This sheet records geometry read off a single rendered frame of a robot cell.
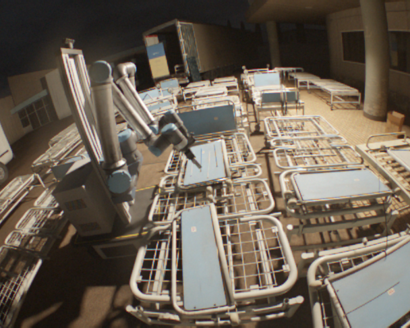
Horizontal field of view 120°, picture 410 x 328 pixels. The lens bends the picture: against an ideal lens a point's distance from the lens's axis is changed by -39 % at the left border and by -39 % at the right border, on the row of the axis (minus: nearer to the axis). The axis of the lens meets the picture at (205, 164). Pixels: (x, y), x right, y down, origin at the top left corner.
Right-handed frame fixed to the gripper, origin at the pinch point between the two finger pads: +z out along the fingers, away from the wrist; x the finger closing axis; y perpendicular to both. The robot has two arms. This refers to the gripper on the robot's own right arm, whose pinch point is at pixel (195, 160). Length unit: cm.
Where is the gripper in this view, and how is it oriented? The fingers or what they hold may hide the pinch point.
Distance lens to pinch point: 139.0
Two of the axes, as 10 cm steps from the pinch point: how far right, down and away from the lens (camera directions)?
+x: 3.4, 5.2, -7.8
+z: 5.0, 6.1, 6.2
